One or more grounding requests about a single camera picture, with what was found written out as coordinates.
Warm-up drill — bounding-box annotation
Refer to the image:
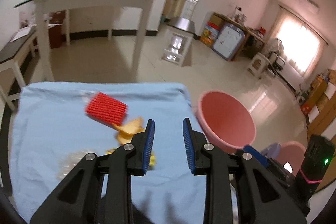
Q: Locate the red foam fruit net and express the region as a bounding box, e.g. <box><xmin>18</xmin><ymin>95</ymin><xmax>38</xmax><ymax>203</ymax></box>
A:
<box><xmin>85</xmin><ymin>92</ymin><xmax>127</xmax><ymax>125</ymax></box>

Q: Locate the colourful cardboard box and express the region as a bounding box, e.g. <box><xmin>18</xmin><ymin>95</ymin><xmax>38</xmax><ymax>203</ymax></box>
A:
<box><xmin>200</xmin><ymin>21</ymin><xmax>220</xmax><ymax>47</ymax></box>

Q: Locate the kids drawing board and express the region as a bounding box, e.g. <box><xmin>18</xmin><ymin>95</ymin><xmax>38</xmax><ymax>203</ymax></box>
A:
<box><xmin>212</xmin><ymin>23</ymin><xmax>245</xmax><ymax>61</ymax></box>

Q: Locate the orange peel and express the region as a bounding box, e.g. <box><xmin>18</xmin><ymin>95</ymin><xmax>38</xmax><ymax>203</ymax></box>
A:
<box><xmin>112</xmin><ymin>116</ymin><xmax>145</xmax><ymax>145</ymax></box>

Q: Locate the purple plastic stool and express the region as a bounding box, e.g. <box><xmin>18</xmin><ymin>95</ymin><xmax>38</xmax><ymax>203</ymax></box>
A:
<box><xmin>260</xmin><ymin>143</ymin><xmax>281</xmax><ymax>159</ymax></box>

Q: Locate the yellow snack wrapper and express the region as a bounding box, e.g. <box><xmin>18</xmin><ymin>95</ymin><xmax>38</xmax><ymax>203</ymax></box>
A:
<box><xmin>105</xmin><ymin>148</ymin><xmax>156</xmax><ymax>169</ymax></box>

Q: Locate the office chair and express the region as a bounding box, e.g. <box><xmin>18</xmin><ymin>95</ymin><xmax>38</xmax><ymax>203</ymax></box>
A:
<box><xmin>262</xmin><ymin>38</ymin><xmax>286</xmax><ymax>76</ymax></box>

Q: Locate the white stool dark top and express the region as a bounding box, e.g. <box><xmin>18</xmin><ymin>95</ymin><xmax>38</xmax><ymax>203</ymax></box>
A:
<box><xmin>161</xmin><ymin>17</ymin><xmax>195</xmax><ymax>66</ymax></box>

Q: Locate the white table glass top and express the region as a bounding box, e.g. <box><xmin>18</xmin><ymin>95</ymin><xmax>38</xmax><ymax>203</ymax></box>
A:
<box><xmin>14</xmin><ymin>0</ymin><xmax>176</xmax><ymax>82</ymax></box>

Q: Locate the white plastic stool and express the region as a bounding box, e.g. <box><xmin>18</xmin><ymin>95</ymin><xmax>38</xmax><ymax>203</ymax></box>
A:
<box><xmin>247</xmin><ymin>53</ymin><xmax>270</xmax><ymax>79</ymax></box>

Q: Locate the pink plastic trash bucket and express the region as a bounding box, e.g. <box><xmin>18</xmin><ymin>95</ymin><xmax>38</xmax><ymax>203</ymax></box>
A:
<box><xmin>195</xmin><ymin>90</ymin><xmax>256</xmax><ymax>153</ymax></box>

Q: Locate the clear plastic film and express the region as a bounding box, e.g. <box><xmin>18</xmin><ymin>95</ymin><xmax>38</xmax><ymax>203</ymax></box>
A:
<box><xmin>57</xmin><ymin>150</ymin><xmax>90</xmax><ymax>181</ymax></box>

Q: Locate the white bench dark top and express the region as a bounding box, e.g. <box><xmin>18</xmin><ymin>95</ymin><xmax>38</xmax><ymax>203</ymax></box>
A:
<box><xmin>0</xmin><ymin>26</ymin><xmax>39</xmax><ymax>111</ymax></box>

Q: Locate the wooden desk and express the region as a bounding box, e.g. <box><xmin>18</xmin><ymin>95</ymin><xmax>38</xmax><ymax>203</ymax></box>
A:
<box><xmin>211</xmin><ymin>12</ymin><xmax>265</xmax><ymax>61</ymax></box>

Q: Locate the light blue table cloth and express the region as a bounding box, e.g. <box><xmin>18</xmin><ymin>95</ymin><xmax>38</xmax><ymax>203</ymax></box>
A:
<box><xmin>10</xmin><ymin>82</ymin><xmax>206</xmax><ymax>223</ymax></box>

